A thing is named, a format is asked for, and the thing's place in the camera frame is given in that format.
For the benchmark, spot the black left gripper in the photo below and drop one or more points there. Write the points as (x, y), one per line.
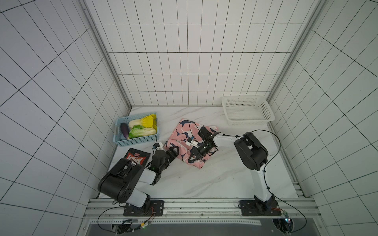
(175, 154)

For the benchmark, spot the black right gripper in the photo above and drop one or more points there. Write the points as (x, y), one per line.
(202, 148)

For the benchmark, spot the pink shark print shorts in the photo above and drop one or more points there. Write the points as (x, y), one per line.
(185, 130)

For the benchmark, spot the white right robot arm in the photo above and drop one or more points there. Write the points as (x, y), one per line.
(253, 155)

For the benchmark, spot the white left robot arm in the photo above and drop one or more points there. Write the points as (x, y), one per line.
(120, 182)

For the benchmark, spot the black Krax chips bag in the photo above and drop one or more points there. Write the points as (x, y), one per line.
(138, 156)

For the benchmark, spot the yellow napa cabbage toy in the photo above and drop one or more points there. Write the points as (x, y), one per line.
(146, 122)

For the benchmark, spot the green napa cabbage toy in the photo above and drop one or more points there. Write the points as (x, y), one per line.
(140, 131)

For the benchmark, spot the blue plastic basket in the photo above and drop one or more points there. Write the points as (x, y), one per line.
(120, 141)

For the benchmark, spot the purple eggplant toy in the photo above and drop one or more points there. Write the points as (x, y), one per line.
(124, 128)

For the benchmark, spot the white plastic mesh basket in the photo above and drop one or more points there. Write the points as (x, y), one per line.
(247, 110)

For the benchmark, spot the small green circuit board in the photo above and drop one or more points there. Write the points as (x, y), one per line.
(286, 217)

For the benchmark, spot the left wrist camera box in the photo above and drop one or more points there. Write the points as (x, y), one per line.
(158, 146)

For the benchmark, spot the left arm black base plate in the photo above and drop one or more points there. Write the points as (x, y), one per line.
(151, 208)

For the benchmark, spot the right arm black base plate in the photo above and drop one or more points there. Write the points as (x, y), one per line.
(259, 208)

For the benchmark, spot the aluminium mounting rail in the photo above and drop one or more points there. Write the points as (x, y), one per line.
(176, 211)

